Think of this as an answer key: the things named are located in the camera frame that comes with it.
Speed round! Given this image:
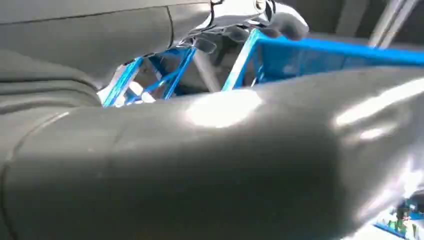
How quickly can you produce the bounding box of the white curved plastic panel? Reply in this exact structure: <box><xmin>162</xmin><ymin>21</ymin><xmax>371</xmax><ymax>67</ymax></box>
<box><xmin>196</xmin><ymin>0</ymin><xmax>311</xmax><ymax>33</ymax></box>

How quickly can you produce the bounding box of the steel table leg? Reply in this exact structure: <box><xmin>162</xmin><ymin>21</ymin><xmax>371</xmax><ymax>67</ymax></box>
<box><xmin>366</xmin><ymin>0</ymin><xmax>422</xmax><ymax>48</ymax></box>

